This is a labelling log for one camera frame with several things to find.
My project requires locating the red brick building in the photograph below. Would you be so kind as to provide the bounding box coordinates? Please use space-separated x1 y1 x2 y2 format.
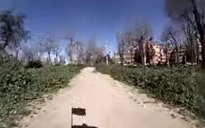
114 29 205 66

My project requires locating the row of bare trees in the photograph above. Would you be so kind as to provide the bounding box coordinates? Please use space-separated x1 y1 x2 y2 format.
116 0 205 68
16 33 116 66

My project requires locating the pale dirt path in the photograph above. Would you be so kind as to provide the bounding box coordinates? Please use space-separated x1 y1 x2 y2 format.
9 66 204 128

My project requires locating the robot's own part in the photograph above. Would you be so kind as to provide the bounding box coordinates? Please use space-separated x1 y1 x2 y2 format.
70 107 99 128

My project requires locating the dark leafy tree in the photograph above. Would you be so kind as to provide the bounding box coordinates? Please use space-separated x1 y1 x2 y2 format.
0 11 32 60

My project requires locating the green ground cover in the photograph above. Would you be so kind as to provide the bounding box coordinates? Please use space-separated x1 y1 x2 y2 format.
94 62 205 123
0 55 88 128

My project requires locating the dark bush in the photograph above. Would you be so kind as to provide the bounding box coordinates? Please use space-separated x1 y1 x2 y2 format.
25 59 44 70

